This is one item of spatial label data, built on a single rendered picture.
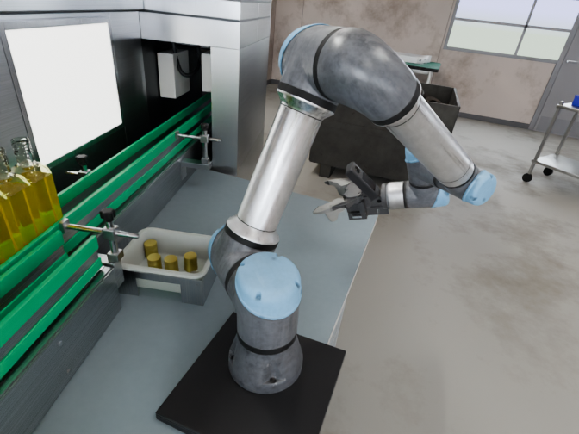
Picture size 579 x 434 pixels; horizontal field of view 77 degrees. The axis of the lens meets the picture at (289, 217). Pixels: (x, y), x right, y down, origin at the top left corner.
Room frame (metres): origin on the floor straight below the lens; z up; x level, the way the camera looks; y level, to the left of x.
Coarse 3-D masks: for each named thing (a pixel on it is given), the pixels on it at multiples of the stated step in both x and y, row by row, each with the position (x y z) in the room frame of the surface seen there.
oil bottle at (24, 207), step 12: (0, 180) 0.56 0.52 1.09; (12, 180) 0.57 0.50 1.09; (24, 180) 0.59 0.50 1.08; (12, 192) 0.56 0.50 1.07; (24, 192) 0.58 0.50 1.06; (12, 204) 0.55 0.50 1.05; (24, 204) 0.57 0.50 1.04; (36, 204) 0.60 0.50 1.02; (24, 216) 0.57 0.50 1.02; (36, 216) 0.59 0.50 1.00; (24, 228) 0.56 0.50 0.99; (36, 228) 0.58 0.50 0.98; (24, 240) 0.55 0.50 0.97
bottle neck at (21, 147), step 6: (18, 138) 0.64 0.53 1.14; (24, 138) 0.65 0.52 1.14; (12, 144) 0.62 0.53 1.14; (18, 144) 0.62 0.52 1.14; (24, 144) 0.63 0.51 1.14; (18, 150) 0.62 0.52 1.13; (24, 150) 0.63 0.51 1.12; (30, 150) 0.64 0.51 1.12; (18, 156) 0.62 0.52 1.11; (24, 156) 0.62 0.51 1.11; (30, 156) 0.63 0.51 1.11; (18, 162) 0.62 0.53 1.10; (24, 162) 0.62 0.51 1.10; (30, 162) 0.63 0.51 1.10
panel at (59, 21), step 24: (0, 24) 0.81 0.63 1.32; (24, 24) 0.88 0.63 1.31; (48, 24) 0.96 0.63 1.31; (72, 24) 1.05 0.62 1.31; (0, 48) 0.79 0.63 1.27; (0, 72) 0.78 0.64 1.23; (0, 96) 0.76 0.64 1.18; (120, 96) 1.23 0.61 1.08; (0, 120) 0.74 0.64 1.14; (24, 120) 0.81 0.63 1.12; (0, 144) 0.72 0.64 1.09; (48, 168) 0.84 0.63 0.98
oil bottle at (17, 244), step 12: (0, 192) 0.54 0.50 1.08; (0, 204) 0.52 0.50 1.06; (0, 216) 0.52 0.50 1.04; (12, 216) 0.54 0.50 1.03; (0, 228) 0.51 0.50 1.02; (12, 228) 0.53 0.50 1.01; (0, 240) 0.50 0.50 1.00; (12, 240) 0.52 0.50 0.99; (0, 252) 0.49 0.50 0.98; (12, 252) 0.51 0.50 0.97; (0, 264) 0.49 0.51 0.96
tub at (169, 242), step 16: (144, 240) 0.80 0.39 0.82; (160, 240) 0.82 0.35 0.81; (176, 240) 0.81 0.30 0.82; (192, 240) 0.81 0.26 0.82; (208, 240) 0.81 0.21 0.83; (128, 256) 0.72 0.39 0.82; (144, 256) 0.78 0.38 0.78; (208, 256) 0.81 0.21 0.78; (160, 272) 0.65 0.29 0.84; (176, 272) 0.65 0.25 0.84
